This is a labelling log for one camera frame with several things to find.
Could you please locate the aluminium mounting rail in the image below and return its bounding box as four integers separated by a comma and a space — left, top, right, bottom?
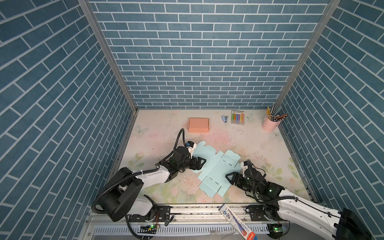
78, 203, 343, 240

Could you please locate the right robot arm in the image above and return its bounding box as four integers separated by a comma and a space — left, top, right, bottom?
226, 160, 373, 240

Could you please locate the toothpaste tube box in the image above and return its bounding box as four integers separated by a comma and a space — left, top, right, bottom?
219, 204, 258, 240

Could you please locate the pink pencil cup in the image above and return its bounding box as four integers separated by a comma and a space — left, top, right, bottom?
262, 117, 281, 133

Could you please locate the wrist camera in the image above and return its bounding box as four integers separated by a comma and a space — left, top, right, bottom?
186, 141, 197, 158
241, 162, 251, 178

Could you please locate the pink cardboard box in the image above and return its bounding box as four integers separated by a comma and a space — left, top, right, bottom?
188, 118, 210, 134

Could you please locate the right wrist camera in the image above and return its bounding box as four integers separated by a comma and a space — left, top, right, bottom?
241, 162, 251, 178

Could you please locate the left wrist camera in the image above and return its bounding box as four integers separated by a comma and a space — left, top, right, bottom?
186, 141, 197, 158

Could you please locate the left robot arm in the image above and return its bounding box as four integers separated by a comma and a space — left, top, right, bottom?
91, 129, 207, 222

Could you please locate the coloured marker pack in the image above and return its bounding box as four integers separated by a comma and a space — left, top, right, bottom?
231, 110, 245, 126

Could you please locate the light blue cardboard box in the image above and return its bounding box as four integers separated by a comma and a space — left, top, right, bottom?
193, 141, 241, 198

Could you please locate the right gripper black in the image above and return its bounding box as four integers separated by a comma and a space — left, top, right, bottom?
224, 171, 260, 196

